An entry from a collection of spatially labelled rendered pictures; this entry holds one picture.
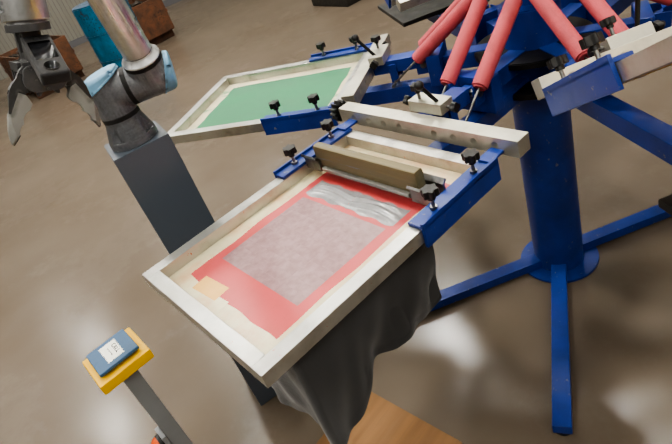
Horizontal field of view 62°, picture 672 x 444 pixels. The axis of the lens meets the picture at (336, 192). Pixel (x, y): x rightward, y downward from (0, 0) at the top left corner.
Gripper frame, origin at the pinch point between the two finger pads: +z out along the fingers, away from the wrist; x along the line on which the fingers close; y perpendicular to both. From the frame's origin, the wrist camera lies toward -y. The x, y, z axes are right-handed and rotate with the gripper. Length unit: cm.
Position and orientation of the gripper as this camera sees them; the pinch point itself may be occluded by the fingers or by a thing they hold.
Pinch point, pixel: (60, 137)
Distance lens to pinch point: 113.6
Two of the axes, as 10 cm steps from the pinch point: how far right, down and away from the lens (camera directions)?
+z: 0.8, 9.3, 3.6
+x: -7.6, 2.9, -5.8
